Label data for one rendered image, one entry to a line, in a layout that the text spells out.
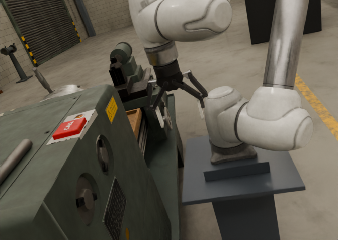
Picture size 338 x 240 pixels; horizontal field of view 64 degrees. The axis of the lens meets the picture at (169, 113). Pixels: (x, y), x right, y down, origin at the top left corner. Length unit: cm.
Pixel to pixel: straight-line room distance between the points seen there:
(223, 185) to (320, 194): 111
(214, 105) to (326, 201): 126
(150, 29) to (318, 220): 158
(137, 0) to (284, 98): 53
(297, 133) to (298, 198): 120
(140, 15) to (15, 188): 47
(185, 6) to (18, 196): 47
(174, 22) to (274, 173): 71
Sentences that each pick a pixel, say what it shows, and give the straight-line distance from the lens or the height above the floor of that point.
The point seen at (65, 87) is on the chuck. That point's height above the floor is 123.
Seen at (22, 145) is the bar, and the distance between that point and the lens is 63.
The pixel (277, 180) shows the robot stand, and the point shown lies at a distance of 109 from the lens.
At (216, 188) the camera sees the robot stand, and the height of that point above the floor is 75.
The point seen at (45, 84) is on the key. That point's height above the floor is 127.
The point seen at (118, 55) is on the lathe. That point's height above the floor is 110.
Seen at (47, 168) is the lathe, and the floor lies 126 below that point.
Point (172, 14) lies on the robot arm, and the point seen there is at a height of 142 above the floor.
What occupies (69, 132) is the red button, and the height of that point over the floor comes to 126.
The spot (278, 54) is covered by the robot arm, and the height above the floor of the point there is 119.
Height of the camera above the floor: 148
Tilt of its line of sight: 25 degrees down
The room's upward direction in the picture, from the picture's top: 17 degrees counter-clockwise
